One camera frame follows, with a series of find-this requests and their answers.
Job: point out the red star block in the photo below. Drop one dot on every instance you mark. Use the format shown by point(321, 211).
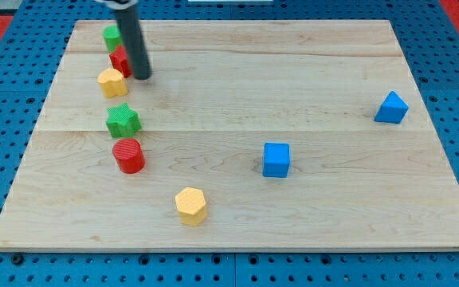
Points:
point(119, 60)

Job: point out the green circle block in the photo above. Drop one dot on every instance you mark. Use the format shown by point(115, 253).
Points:
point(112, 38)

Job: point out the wooden board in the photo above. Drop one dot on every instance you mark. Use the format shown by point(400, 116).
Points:
point(219, 91)

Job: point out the green star block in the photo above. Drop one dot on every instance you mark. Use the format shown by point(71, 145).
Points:
point(122, 121)

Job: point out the blue cube block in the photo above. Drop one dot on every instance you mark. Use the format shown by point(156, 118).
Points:
point(276, 160)

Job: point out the yellow hexagon block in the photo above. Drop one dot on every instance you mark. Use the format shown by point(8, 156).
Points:
point(191, 206)

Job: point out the red cylinder block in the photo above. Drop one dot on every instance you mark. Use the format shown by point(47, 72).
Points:
point(129, 155)

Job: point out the yellow heart block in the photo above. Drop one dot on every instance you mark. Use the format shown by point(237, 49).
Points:
point(112, 83)

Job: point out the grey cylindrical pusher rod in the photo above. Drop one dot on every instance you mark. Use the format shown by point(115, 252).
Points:
point(127, 18)

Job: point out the blue triangle block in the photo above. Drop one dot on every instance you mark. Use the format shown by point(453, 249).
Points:
point(392, 110)

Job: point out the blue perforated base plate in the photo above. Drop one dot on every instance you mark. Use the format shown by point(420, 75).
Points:
point(30, 52)

